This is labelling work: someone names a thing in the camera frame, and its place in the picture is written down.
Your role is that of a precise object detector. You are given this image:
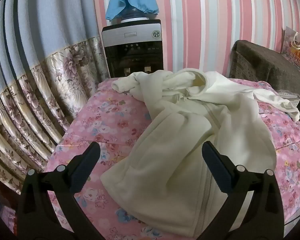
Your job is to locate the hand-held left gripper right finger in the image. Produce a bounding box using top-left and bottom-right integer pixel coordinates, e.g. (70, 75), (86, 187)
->
(197, 141), (285, 240)

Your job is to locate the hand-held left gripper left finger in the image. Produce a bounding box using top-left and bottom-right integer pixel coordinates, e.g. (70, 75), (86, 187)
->
(16, 142), (102, 240)

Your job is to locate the cream white hoodie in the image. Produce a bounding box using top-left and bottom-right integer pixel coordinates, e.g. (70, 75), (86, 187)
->
(101, 69), (300, 240)

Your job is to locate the pink floral bed sheet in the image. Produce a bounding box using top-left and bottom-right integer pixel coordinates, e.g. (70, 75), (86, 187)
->
(5, 77), (300, 240)

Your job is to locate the blue floral curtain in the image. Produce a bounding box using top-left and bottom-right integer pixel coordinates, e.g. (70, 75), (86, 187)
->
(0, 0), (110, 193)

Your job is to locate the white lace cloth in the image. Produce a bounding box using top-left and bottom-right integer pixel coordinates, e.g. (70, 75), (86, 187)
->
(277, 90), (300, 103)

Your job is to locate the brown padded headboard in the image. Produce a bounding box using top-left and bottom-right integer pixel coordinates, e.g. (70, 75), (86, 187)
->
(229, 40), (300, 99)

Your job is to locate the black and white water dispenser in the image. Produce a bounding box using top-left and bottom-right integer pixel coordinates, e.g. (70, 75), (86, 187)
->
(101, 19), (164, 78)

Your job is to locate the pink gift bag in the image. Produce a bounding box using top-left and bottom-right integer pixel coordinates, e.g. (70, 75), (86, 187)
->
(281, 26), (300, 79)

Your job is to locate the blue water bottle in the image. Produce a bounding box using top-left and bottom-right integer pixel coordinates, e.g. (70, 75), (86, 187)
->
(120, 4), (149, 22)

